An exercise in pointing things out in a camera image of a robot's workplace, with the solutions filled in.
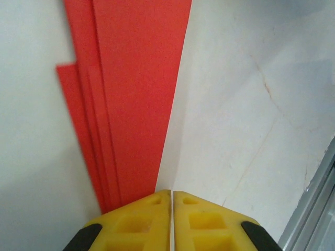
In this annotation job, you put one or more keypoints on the aluminium frame rail with arm bases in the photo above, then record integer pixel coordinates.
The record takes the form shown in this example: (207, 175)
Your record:
(314, 209)

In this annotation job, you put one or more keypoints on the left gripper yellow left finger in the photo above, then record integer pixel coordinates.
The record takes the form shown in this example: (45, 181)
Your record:
(131, 230)

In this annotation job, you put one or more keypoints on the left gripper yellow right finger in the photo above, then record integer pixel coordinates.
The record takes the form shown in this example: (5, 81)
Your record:
(209, 230)

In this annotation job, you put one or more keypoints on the red paper sheet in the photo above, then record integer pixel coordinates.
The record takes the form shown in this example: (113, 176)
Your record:
(136, 78)

